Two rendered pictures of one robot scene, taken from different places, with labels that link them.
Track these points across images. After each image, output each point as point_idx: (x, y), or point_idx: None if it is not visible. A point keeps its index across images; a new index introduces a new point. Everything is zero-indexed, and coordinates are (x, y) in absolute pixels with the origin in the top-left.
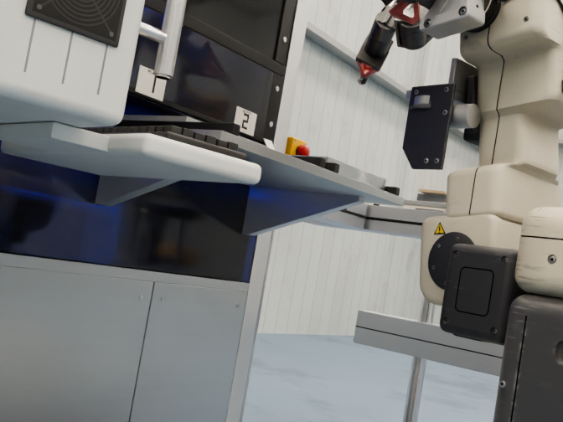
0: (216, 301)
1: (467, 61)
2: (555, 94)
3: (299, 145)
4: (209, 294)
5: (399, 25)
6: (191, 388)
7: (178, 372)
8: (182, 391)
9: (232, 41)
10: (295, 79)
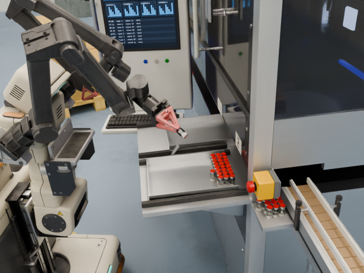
0: (237, 234)
1: (63, 121)
2: None
3: (255, 181)
4: (235, 227)
5: (128, 98)
6: (234, 262)
7: (232, 248)
8: (233, 258)
9: (232, 90)
10: (253, 127)
